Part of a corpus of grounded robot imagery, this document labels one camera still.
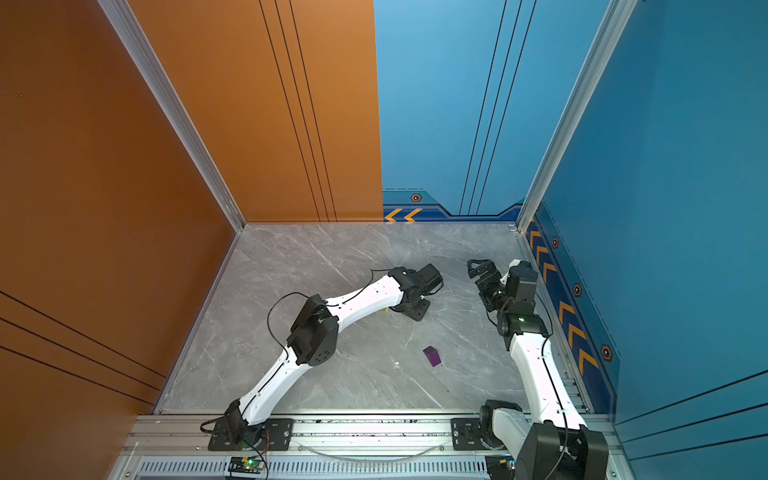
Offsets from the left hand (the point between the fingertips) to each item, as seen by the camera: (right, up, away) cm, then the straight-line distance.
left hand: (417, 309), depth 95 cm
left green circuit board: (-43, -33, -24) cm, 59 cm away
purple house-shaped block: (+4, -11, -10) cm, 15 cm away
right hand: (+13, +13, -14) cm, 23 cm away
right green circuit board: (+18, -33, -25) cm, 45 cm away
